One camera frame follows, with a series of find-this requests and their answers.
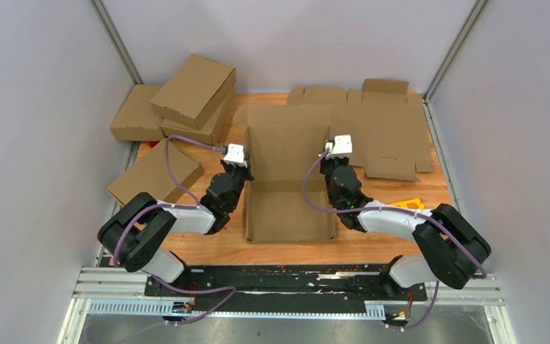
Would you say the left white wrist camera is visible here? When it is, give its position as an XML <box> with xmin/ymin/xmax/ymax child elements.
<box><xmin>222</xmin><ymin>143</ymin><xmax>249</xmax><ymax>168</ymax></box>

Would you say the cardboard box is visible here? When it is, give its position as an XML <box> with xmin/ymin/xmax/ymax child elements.
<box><xmin>107</xmin><ymin>140</ymin><xmax>203</xmax><ymax>205</ymax></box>
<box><xmin>150</xmin><ymin>54</ymin><xmax>236</xmax><ymax>129</ymax></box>
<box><xmin>160</xmin><ymin>88</ymin><xmax>236</xmax><ymax>145</ymax></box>
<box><xmin>110</xmin><ymin>85</ymin><xmax>164</xmax><ymax>142</ymax></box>
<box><xmin>233</xmin><ymin>105</ymin><xmax>351</xmax><ymax>244</ymax></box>

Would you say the yellow triangle piece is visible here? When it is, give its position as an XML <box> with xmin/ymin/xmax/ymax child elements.
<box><xmin>391</xmin><ymin>198</ymin><xmax>425</xmax><ymax>209</ymax></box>

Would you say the right aluminium corner post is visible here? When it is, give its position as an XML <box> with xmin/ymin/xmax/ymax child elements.
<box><xmin>423</xmin><ymin>0</ymin><xmax>491</xmax><ymax>102</ymax></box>

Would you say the aluminium corner post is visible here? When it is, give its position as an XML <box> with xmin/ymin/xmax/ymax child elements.
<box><xmin>89</xmin><ymin>0</ymin><xmax>143</xmax><ymax>85</ymax></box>
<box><xmin>423</xmin><ymin>0</ymin><xmax>491</xmax><ymax>102</ymax></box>

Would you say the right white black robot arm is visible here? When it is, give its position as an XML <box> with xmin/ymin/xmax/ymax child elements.
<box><xmin>319</xmin><ymin>158</ymin><xmax>492</xmax><ymax>300</ymax></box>

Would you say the left aluminium corner post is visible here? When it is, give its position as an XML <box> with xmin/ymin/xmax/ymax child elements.
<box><xmin>89</xmin><ymin>0</ymin><xmax>143</xmax><ymax>85</ymax></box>

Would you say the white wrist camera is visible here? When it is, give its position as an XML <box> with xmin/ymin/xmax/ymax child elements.
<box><xmin>222</xmin><ymin>143</ymin><xmax>249</xmax><ymax>168</ymax></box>
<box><xmin>324</xmin><ymin>135</ymin><xmax>353</xmax><ymax>159</ymax></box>

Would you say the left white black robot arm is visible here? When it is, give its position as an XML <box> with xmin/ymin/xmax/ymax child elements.
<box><xmin>97</xmin><ymin>144</ymin><xmax>253</xmax><ymax>296</ymax></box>

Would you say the aluminium slotted rail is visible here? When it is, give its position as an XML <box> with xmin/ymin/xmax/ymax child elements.
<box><xmin>73</xmin><ymin>265</ymin><xmax>387</xmax><ymax>320</ymax></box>

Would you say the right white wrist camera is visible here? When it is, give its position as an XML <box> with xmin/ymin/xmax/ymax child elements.
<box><xmin>324</xmin><ymin>135</ymin><xmax>353</xmax><ymax>159</ymax></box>

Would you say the flat cardboard sheet underneath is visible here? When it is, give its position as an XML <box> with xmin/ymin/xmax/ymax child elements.
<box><xmin>287</xmin><ymin>79</ymin><xmax>434</xmax><ymax>181</ymax></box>

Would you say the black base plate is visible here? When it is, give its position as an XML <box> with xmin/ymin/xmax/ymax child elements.
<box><xmin>144</xmin><ymin>263</ymin><xmax>478</xmax><ymax>315</ymax></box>

